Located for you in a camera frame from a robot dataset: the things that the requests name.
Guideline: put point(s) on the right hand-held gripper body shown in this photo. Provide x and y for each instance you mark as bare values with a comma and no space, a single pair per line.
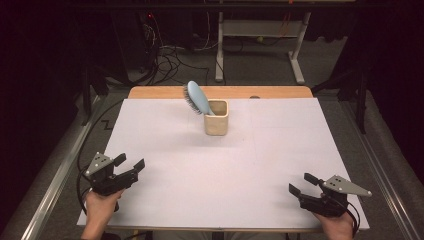
325,203

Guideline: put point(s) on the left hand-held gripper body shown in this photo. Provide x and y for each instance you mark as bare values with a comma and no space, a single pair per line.
110,181

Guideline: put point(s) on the beige square cup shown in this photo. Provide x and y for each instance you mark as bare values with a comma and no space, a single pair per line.
216,126

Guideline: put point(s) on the light blue hairbrush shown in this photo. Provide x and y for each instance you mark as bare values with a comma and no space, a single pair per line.
196,95

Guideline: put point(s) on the person's right hand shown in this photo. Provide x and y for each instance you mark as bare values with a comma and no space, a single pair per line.
338,226

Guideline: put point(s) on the person's left hand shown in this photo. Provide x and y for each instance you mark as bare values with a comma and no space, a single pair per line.
100,208

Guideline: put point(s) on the black metal stand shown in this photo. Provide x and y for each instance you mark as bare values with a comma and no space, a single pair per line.
86,100
361,100

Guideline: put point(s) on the white table mat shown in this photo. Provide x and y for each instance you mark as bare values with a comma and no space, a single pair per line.
213,173

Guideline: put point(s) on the dark round table grommet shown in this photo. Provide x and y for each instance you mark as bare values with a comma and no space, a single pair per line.
254,97

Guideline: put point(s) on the small yellow-green ball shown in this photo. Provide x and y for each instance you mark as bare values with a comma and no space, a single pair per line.
260,39

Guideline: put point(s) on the aluminium floor rail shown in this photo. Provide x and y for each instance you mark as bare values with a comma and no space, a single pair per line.
383,180
56,180

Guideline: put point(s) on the white metal stand frame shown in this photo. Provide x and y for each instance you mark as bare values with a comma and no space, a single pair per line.
260,28

